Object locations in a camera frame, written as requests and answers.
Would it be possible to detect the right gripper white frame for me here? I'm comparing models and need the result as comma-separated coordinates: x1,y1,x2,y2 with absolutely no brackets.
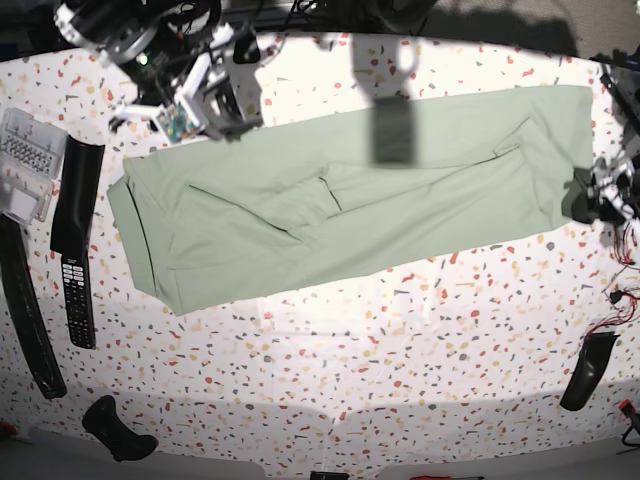
109,24,262,145

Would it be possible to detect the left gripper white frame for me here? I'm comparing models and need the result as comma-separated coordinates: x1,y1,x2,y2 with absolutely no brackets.
561,155,639,225

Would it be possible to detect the light green T-shirt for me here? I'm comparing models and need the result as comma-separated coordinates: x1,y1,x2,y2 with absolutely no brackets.
108,86,593,315

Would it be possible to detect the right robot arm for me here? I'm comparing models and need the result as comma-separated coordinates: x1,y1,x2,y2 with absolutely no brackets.
54,1,261,145

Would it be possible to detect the black curved shell right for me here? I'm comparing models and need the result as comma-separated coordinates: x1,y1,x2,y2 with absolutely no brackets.
560,332,618,412

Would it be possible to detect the clear plastic screw box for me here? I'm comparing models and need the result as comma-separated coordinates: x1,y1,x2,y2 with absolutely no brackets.
1,108,67,226

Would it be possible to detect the red clamp tool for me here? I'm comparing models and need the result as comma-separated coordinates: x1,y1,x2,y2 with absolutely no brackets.
618,400,640,429

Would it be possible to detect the black TV remote control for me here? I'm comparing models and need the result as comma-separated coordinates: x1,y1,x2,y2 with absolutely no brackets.
61,255,96,350

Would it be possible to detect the long black curved strip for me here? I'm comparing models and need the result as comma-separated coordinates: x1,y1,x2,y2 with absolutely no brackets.
1,215,67,400

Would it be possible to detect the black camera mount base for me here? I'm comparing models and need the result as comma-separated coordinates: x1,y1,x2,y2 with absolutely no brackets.
233,35,261,64

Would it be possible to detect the red and black wire bundle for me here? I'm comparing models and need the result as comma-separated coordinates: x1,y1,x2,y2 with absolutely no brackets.
582,224,640,346

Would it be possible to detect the black curved handle piece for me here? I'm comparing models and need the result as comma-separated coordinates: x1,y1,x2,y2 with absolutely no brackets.
82,395,159,462

